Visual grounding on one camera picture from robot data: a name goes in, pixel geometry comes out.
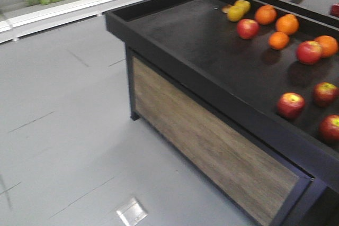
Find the yellow apple lower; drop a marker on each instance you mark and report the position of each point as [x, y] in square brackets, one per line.
[235, 13]

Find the yellow apple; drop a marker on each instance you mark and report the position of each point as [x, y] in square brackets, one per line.
[235, 13]
[245, 5]

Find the orange beside middle apple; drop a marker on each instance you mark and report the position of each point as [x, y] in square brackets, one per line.
[328, 44]

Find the yellow apple upper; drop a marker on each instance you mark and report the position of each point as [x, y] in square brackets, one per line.
[245, 5]

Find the metal floor outlet plate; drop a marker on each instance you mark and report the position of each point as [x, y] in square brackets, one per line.
[131, 212]

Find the orange with knob centre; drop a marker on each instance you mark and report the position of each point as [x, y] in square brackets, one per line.
[287, 24]

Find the red apple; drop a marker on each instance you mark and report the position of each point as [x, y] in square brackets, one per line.
[247, 28]
[328, 129]
[309, 52]
[324, 94]
[290, 105]

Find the orange with knob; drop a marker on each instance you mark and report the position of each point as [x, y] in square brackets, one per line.
[287, 24]
[265, 15]

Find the black wood produce display table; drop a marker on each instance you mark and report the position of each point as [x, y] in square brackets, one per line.
[213, 96]

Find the orange with knob left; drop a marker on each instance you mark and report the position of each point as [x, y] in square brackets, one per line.
[265, 15]

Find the red apple far right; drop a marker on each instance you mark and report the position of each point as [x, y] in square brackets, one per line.
[328, 129]

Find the small orange behind basket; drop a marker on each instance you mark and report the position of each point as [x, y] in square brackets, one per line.
[278, 40]

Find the red apple right upper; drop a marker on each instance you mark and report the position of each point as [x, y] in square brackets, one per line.
[324, 94]

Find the red apple far left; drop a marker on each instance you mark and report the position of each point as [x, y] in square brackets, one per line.
[247, 28]

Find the red apple right lower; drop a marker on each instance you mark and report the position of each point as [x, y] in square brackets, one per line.
[290, 105]

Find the brown mushroom cap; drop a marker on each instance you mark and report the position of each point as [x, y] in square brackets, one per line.
[225, 9]

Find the red apple middle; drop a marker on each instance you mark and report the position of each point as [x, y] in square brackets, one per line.
[309, 52]

